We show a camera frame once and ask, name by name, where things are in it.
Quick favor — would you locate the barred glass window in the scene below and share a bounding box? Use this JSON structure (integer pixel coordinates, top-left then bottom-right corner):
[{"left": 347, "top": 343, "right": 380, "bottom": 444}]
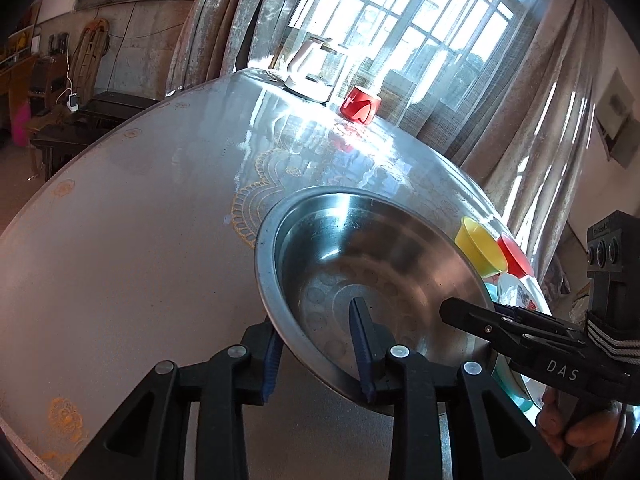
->
[{"left": 280, "top": 0, "right": 541, "bottom": 111}]

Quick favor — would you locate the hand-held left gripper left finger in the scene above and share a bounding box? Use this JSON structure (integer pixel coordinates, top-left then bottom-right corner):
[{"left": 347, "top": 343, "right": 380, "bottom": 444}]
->
[{"left": 65, "top": 322, "right": 284, "bottom": 480}]

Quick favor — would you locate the white floral plate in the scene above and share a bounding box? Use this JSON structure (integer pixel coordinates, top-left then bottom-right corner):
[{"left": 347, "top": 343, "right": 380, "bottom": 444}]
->
[{"left": 492, "top": 272, "right": 551, "bottom": 408}]

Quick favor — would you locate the person's right hand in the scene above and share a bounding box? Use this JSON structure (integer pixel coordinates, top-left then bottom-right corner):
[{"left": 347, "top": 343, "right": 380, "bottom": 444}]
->
[{"left": 537, "top": 390, "right": 631, "bottom": 476}]

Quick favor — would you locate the orange wooden cabinet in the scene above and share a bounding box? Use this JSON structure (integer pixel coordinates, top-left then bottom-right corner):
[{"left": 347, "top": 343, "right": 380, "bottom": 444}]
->
[{"left": 0, "top": 50, "right": 38, "bottom": 126}]

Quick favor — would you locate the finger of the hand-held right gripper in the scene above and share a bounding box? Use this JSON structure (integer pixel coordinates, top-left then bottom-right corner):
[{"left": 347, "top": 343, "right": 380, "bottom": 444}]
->
[
  {"left": 440, "top": 297, "right": 521, "bottom": 356},
  {"left": 495, "top": 302, "right": 586, "bottom": 348}
]

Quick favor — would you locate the grey wall electrical box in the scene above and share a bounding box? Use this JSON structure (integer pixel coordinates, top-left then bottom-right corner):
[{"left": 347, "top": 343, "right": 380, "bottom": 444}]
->
[{"left": 595, "top": 70, "right": 640, "bottom": 168}]

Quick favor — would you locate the pink plastic object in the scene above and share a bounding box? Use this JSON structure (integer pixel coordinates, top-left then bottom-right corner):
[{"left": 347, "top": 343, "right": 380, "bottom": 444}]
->
[{"left": 11, "top": 100, "right": 31, "bottom": 147}]

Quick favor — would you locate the red mug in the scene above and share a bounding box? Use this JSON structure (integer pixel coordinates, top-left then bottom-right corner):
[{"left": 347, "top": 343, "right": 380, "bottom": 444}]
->
[{"left": 340, "top": 85, "right": 381, "bottom": 123}]

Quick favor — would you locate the stainless steel basin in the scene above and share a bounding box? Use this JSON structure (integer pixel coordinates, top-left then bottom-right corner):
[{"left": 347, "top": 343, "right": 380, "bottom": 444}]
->
[{"left": 254, "top": 186, "right": 501, "bottom": 416}]

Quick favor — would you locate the yellow plastic bowl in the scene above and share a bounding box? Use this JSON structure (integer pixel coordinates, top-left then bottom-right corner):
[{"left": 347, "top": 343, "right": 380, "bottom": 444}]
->
[{"left": 455, "top": 216, "right": 508, "bottom": 277}]

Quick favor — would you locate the white electric kettle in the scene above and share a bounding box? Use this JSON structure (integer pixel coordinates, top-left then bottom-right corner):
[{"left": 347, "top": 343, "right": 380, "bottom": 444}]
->
[{"left": 284, "top": 34, "right": 346, "bottom": 103}]

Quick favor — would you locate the red plastic bowl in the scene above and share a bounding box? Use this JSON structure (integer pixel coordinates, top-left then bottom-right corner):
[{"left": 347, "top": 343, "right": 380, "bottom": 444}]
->
[{"left": 496, "top": 234, "right": 535, "bottom": 278}]

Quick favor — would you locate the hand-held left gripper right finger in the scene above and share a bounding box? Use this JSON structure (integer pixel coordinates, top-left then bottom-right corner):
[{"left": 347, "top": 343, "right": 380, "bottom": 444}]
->
[{"left": 349, "top": 297, "right": 576, "bottom": 480}]

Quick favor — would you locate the grey velvet curtain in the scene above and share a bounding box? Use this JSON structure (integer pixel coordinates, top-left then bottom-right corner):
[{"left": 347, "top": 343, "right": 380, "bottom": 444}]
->
[
  {"left": 450, "top": 0, "right": 608, "bottom": 271},
  {"left": 165, "top": 0, "right": 321, "bottom": 98}
]

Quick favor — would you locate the dark wooden stool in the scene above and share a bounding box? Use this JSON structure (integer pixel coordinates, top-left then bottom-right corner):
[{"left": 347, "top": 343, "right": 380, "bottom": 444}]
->
[
  {"left": 75, "top": 91, "right": 161, "bottom": 131},
  {"left": 30, "top": 122, "right": 111, "bottom": 171}
]

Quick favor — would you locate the wooden folding chair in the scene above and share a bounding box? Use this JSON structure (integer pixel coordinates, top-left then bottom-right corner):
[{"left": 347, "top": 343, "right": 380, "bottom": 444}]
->
[{"left": 67, "top": 19, "right": 112, "bottom": 106}]

